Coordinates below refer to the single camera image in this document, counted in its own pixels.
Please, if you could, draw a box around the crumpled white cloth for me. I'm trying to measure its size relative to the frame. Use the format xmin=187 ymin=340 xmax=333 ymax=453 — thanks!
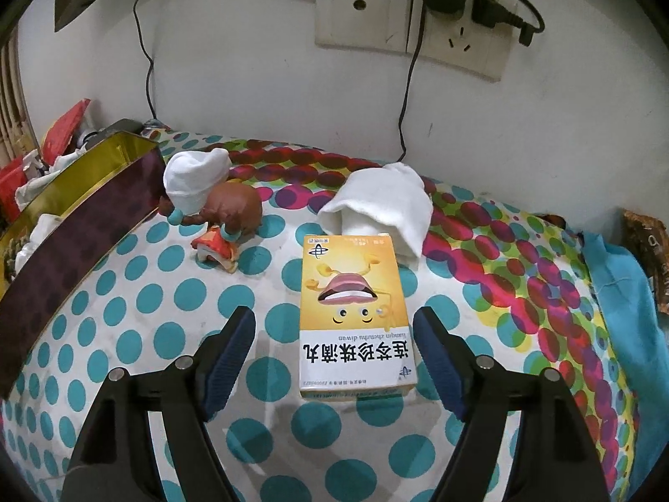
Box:
xmin=15 ymin=149 xmax=84 ymax=205

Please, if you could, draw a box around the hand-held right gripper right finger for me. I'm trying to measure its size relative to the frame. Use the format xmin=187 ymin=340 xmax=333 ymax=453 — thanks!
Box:
xmin=413 ymin=306 xmax=612 ymax=502

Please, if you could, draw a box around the rolled white sock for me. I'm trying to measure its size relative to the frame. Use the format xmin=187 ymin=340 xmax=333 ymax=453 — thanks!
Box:
xmin=163 ymin=148 xmax=231 ymax=213

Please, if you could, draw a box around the brown patterned packet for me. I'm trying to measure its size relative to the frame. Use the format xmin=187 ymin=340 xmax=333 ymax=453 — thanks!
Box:
xmin=622 ymin=209 xmax=669 ymax=315

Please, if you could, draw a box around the green yellow knitted ball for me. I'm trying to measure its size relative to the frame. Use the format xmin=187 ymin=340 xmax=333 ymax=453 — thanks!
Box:
xmin=0 ymin=238 xmax=24 ymax=280

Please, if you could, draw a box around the blue cloth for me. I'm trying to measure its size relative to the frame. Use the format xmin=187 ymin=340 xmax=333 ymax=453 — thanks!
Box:
xmin=575 ymin=230 xmax=664 ymax=482

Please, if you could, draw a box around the gold rectangular tin box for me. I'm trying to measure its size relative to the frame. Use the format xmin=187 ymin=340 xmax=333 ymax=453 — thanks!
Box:
xmin=0 ymin=132 xmax=168 ymax=401

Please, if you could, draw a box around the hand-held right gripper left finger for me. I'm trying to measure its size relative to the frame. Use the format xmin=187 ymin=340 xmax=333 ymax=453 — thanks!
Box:
xmin=63 ymin=306 xmax=257 ymax=502

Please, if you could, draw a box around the black charger cable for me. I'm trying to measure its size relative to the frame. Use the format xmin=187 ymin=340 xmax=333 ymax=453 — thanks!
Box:
xmin=394 ymin=10 xmax=426 ymax=163

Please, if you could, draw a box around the folded white sock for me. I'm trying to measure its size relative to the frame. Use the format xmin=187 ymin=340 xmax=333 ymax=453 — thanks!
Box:
xmin=318 ymin=163 xmax=434 ymax=265

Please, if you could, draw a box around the red plastic bag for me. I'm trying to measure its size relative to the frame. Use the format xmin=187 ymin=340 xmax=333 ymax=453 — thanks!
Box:
xmin=0 ymin=98 xmax=92 ymax=220

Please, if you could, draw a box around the white sock with grey stripe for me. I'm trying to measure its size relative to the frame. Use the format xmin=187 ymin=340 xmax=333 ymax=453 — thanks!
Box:
xmin=15 ymin=213 xmax=64 ymax=273

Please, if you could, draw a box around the wooden slatted frame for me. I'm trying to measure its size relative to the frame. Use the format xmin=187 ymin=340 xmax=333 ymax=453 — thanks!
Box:
xmin=0 ymin=26 xmax=40 ymax=168

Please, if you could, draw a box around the beige wall socket plate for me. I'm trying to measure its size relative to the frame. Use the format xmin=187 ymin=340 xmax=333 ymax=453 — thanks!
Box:
xmin=314 ymin=0 xmax=516 ymax=82

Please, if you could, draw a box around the yellow cartoon medicine box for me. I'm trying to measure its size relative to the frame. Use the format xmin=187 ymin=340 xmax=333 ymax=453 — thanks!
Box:
xmin=298 ymin=233 xmax=419 ymax=402

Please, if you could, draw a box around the polka dot blanket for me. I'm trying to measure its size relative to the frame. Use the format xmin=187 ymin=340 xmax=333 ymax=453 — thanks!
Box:
xmin=0 ymin=125 xmax=659 ymax=502

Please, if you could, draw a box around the black flat device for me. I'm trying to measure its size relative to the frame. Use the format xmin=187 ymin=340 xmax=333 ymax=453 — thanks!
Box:
xmin=86 ymin=119 xmax=144 ymax=150

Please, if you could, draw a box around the black plug with cable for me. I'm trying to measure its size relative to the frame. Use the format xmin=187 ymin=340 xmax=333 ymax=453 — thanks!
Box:
xmin=217 ymin=0 xmax=545 ymax=49

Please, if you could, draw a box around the thin black wall cable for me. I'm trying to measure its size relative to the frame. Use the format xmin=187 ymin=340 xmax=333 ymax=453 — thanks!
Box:
xmin=133 ymin=0 xmax=158 ymax=121

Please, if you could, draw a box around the brown-haired doll figurine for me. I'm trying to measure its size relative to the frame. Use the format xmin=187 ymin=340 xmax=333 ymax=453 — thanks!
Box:
xmin=167 ymin=182 xmax=263 ymax=273

